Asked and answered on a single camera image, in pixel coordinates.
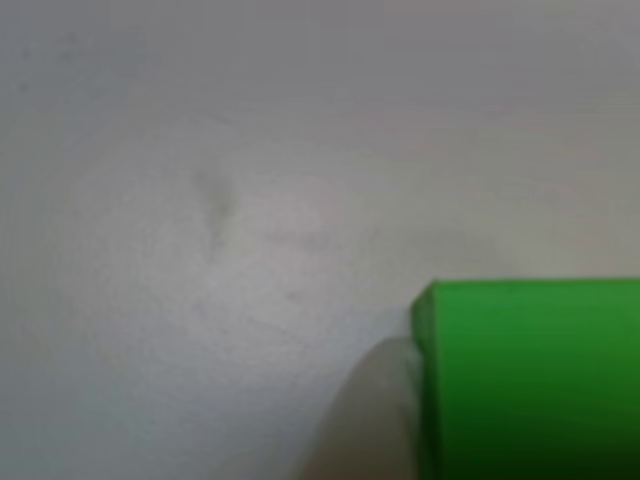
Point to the green cube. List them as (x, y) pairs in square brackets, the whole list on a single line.
[(530, 380)]

